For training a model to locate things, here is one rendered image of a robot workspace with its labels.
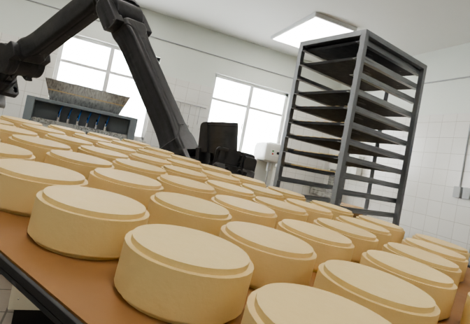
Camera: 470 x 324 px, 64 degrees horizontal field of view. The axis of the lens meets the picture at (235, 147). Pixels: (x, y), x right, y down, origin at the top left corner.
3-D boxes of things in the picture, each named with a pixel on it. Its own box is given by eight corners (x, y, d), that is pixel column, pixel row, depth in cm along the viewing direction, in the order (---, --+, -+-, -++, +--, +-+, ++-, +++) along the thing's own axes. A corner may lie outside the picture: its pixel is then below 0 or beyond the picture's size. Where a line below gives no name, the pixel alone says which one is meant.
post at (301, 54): (251, 315, 227) (303, 40, 233) (248, 313, 230) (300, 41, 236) (255, 315, 229) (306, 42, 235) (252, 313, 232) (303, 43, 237)
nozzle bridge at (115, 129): (22, 144, 275) (32, 98, 276) (123, 161, 303) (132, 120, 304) (15, 145, 244) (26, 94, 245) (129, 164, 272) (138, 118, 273)
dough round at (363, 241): (373, 257, 31) (380, 234, 31) (371, 270, 26) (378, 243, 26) (313, 236, 33) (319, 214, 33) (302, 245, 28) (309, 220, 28)
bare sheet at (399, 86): (358, 59, 201) (359, 56, 201) (303, 66, 234) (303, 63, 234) (415, 89, 236) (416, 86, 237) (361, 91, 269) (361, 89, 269)
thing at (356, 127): (344, 124, 197) (345, 119, 198) (340, 124, 200) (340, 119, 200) (408, 146, 235) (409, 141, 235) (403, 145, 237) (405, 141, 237)
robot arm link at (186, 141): (128, 22, 89) (90, 7, 80) (144, 6, 87) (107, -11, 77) (199, 187, 80) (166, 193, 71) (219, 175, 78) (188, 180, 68)
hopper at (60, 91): (44, 101, 277) (47, 82, 278) (122, 117, 299) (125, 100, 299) (40, 97, 250) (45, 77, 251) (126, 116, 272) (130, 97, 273)
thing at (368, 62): (357, 57, 199) (357, 52, 199) (352, 58, 201) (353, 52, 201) (418, 89, 236) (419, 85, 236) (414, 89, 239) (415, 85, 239)
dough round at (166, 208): (134, 235, 20) (144, 199, 20) (150, 215, 25) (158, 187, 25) (225, 258, 20) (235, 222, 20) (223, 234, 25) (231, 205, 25)
